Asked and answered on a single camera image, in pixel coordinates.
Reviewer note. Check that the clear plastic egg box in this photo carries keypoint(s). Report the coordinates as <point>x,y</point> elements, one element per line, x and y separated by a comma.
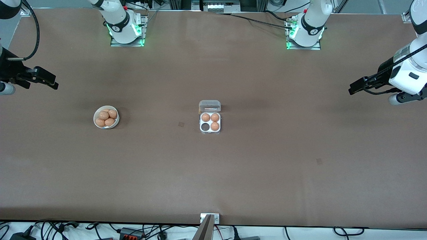
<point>209,106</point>

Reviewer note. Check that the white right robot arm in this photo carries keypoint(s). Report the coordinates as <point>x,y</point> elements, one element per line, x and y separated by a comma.
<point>116,20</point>

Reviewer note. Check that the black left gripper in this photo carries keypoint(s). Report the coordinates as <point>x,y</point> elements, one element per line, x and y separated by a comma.
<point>384,71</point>

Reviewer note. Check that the grey camera post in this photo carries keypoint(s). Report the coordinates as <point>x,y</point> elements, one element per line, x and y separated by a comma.
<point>204,231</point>

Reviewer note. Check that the metal table corner bracket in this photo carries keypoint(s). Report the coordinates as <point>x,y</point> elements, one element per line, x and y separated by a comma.
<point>25,12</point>
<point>406,16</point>

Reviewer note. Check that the black power adapter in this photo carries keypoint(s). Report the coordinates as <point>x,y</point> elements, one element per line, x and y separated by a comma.
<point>20,236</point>

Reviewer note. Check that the black box with orange connectors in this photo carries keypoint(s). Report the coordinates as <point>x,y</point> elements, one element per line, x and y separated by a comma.
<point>128,234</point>

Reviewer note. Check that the silver camera mount bracket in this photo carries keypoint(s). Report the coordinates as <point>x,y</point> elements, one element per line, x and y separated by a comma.
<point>217,218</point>

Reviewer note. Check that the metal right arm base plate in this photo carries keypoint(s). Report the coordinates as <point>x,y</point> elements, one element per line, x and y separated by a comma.
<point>126,44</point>

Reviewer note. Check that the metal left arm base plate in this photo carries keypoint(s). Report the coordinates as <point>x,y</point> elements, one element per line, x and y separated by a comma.
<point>305,48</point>

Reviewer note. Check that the white round bowl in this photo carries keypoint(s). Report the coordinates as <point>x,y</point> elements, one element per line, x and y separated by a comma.
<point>115,124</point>

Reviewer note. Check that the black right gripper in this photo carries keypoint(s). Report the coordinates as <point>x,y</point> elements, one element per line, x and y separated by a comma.
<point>12,71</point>

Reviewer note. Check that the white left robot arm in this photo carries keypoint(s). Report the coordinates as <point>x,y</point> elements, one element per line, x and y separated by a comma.
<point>312,23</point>

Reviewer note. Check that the grey power strip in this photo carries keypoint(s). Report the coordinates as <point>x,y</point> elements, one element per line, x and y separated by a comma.
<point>217,6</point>

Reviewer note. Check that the black plug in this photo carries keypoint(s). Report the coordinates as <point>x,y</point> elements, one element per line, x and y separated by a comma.
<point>234,233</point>

